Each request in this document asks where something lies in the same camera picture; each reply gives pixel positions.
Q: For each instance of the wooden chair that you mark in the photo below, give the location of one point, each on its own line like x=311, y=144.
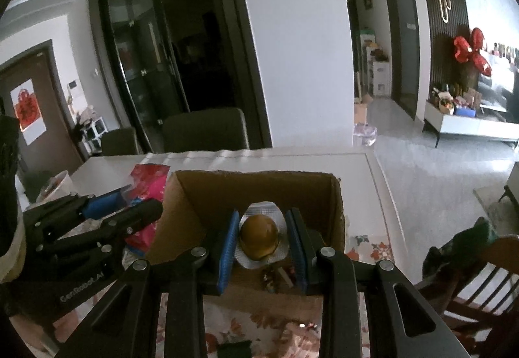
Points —
x=476, y=295

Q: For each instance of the dark hallway door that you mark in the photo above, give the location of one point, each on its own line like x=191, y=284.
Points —
x=405, y=37

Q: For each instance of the red fu poster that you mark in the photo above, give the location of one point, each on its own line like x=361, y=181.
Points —
x=28, y=111

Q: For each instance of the brown cardboard box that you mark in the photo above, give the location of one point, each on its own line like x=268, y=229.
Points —
x=196, y=205

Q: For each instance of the pink snack packet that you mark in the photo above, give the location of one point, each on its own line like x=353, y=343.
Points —
x=148, y=182

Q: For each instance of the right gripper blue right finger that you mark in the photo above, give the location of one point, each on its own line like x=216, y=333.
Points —
x=301, y=250

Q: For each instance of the white storage drawers hallway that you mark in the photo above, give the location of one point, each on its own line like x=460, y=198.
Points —
x=375, y=65

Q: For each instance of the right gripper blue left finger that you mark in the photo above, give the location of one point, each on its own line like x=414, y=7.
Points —
x=226, y=251

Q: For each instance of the patterned table mat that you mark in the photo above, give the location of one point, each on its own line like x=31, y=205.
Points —
x=261, y=316

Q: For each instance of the dark dining chair left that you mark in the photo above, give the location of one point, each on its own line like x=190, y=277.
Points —
x=120, y=142

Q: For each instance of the dark dining chair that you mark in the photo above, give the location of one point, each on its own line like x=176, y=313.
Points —
x=120, y=142
x=207, y=130

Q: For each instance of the dark green snack packet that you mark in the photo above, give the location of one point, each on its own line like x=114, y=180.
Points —
x=240, y=349

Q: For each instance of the orange beige snack bag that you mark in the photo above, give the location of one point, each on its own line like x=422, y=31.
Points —
x=299, y=340

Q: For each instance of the dark dining chair right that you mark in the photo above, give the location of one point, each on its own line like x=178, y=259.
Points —
x=207, y=130

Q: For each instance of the clear plastic stool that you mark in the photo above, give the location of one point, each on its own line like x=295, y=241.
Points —
x=364, y=134

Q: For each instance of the dark glass sliding doors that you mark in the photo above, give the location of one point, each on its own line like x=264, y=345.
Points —
x=163, y=58

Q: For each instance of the white low tv cabinet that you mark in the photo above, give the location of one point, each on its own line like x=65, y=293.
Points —
x=459, y=126

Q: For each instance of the white basket bowl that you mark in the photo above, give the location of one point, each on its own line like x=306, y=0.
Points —
x=58, y=186

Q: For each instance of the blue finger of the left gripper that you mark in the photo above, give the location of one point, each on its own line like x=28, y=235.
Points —
x=111, y=202

